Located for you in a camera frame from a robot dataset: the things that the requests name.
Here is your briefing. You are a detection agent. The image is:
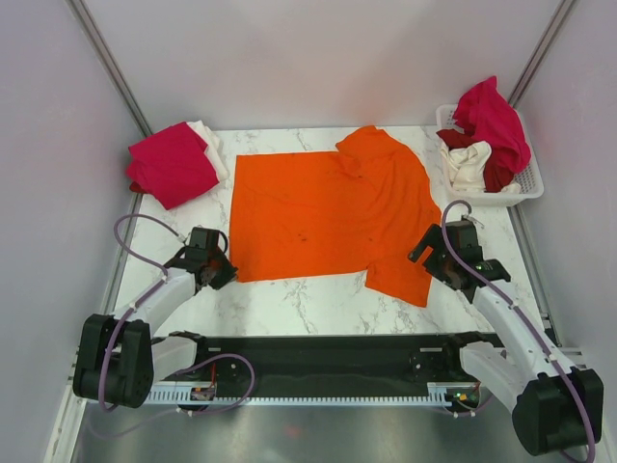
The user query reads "folded white t shirt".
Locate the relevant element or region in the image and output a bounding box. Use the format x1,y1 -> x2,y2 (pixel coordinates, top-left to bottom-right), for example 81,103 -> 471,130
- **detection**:
187,121 -> 229,182

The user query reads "dark red t shirt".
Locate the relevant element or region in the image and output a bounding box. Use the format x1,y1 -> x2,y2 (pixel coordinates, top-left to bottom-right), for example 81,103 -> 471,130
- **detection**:
437,128 -> 515,193

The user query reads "crumpled white t shirt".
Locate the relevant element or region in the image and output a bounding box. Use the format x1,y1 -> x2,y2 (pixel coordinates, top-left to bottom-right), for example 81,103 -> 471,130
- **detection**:
440,141 -> 523,206

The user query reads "folded magenta t shirt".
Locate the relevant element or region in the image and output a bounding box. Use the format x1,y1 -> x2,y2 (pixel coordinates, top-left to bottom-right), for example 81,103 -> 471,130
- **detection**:
126,123 -> 220,209

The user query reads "white plastic basket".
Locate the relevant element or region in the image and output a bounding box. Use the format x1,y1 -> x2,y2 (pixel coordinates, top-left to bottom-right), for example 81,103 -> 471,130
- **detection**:
436,104 -> 545,207

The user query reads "white slotted cable duct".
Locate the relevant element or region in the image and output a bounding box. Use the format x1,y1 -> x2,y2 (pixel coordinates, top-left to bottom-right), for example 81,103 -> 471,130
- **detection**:
144,382 -> 451,407

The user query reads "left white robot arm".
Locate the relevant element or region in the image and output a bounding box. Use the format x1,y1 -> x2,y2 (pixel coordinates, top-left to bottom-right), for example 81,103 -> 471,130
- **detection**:
72,227 -> 237,411

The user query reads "orange t shirt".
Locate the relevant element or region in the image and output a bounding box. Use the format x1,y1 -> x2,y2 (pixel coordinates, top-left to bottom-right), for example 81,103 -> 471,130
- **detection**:
229,126 -> 441,307

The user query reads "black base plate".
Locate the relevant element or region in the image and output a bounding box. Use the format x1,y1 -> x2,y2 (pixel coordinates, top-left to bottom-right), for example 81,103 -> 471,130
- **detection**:
174,332 -> 501,396

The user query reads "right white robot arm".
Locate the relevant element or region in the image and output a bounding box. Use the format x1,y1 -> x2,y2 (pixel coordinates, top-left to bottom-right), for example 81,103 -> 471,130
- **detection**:
409,218 -> 604,462

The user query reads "crumpled magenta t shirt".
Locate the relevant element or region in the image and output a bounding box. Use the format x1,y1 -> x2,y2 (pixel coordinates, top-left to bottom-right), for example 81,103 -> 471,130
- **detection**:
453,76 -> 531,174

